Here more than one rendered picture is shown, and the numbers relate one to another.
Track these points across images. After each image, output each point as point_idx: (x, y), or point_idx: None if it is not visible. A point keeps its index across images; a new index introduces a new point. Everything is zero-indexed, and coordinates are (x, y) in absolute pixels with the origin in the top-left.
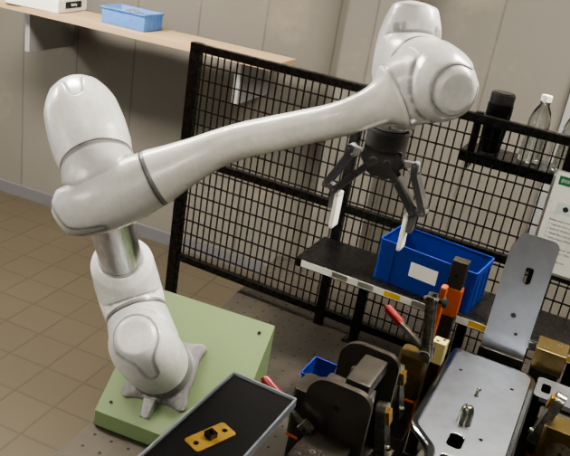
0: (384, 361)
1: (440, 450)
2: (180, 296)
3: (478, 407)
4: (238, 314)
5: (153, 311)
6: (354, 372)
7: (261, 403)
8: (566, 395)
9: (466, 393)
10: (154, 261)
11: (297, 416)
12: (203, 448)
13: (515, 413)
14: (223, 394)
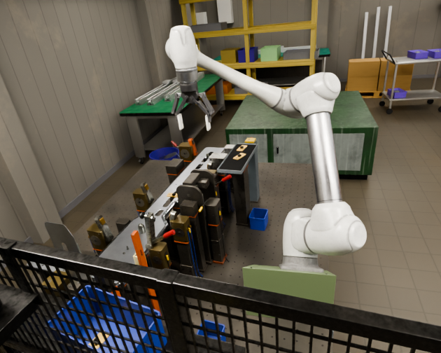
0: (183, 182)
1: (159, 216)
2: (313, 273)
3: (130, 241)
4: (268, 270)
5: (302, 218)
6: (197, 175)
7: (228, 167)
8: (95, 217)
9: (132, 248)
10: (315, 212)
11: (216, 183)
12: (240, 153)
13: (112, 244)
14: (241, 166)
